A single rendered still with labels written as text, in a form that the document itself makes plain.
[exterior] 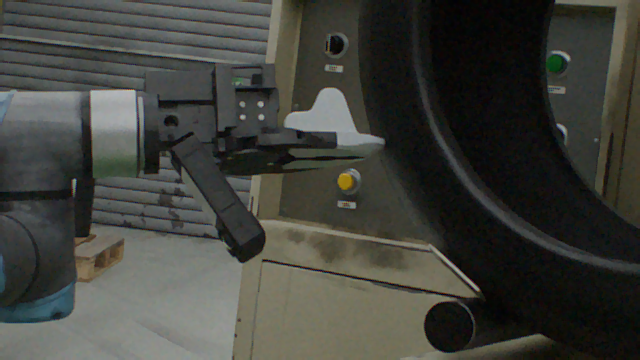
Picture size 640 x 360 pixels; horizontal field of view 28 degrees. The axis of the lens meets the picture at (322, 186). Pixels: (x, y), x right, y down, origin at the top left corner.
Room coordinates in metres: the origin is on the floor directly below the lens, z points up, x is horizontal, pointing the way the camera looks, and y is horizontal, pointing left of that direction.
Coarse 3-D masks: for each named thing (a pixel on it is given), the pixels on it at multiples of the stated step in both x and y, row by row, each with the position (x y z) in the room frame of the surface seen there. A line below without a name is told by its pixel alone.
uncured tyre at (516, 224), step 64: (384, 0) 1.15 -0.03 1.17; (448, 0) 1.34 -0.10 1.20; (512, 0) 1.38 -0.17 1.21; (384, 64) 1.15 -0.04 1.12; (448, 64) 1.35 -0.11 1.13; (512, 64) 1.38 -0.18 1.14; (384, 128) 1.15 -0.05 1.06; (448, 128) 1.13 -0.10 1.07; (512, 128) 1.37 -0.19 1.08; (448, 192) 1.11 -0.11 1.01; (512, 192) 1.35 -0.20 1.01; (576, 192) 1.34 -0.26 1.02; (448, 256) 1.13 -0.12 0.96; (512, 256) 1.07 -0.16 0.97; (576, 256) 1.04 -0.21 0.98; (576, 320) 1.05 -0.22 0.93
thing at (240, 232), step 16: (192, 144) 1.11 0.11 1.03; (176, 160) 1.11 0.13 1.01; (192, 160) 1.10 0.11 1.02; (208, 160) 1.11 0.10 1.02; (192, 176) 1.10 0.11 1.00; (208, 176) 1.10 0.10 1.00; (192, 192) 1.13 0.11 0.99; (208, 192) 1.10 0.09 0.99; (224, 192) 1.10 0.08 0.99; (208, 208) 1.11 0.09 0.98; (224, 208) 1.09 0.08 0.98; (240, 208) 1.10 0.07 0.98; (224, 224) 1.09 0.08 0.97; (240, 224) 1.09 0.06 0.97; (256, 224) 1.09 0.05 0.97; (224, 240) 1.10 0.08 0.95; (240, 240) 1.09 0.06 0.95; (256, 240) 1.09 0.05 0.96; (240, 256) 1.10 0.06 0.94
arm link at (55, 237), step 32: (0, 192) 1.07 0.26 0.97; (32, 192) 1.07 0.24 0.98; (64, 192) 1.09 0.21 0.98; (32, 224) 1.05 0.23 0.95; (64, 224) 1.09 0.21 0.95; (64, 256) 1.08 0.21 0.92; (32, 288) 1.03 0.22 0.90; (64, 288) 1.08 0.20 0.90; (0, 320) 1.07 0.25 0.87; (32, 320) 1.07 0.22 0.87
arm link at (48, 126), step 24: (0, 96) 1.09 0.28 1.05; (24, 96) 1.09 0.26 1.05; (48, 96) 1.09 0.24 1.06; (72, 96) 1.10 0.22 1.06; (0, 120) 1.07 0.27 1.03; (24, 120) 1.07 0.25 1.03; (48, 120) 1.08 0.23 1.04; (72, 120) 1.08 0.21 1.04; (0, 144) 1.07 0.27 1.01; (24, 144) 1.07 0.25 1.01; (48, 144) 1.08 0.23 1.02; (72, 144) 1.08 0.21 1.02; (0, 168) 1.07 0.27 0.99; (24, 168) 1.07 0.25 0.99; (48, 168) 1.08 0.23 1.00; (72, 168) 1.09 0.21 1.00
